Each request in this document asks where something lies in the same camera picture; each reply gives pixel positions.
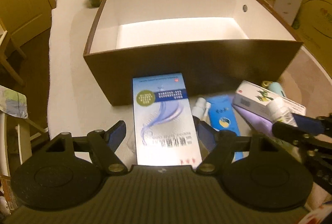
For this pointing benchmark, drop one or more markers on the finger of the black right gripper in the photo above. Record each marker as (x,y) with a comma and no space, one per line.
(291,134)
(315,126)

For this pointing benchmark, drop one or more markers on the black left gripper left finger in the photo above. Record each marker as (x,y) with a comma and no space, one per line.
(103,145)

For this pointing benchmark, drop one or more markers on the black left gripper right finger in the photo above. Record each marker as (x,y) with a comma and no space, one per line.
(219,147)

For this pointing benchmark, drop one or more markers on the purple rectangular case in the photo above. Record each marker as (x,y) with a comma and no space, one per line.
(258,123)

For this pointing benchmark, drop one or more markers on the white pill bottle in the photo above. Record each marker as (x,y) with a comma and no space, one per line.
(279,112)

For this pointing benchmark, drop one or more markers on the blue hand cream tube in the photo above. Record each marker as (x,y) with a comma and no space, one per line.
(221,114)

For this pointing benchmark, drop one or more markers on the brown spray bottle white nozzle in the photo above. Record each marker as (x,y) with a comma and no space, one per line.
(201,109)

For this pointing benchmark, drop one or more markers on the white green medicine box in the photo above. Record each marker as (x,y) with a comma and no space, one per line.
(254,98)

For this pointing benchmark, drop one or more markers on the blue white medicine box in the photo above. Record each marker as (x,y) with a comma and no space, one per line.
(165,134)

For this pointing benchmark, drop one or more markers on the green patterned cloth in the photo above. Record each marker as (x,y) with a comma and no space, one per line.
(13,103)

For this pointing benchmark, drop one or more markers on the large brown cardboard box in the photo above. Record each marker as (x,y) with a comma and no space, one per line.
(313,24)

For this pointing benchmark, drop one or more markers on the brown storage box white inside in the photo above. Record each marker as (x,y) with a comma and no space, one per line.
(215,44)

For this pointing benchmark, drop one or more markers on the wooden chair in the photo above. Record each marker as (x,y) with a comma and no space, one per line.
(7,48)

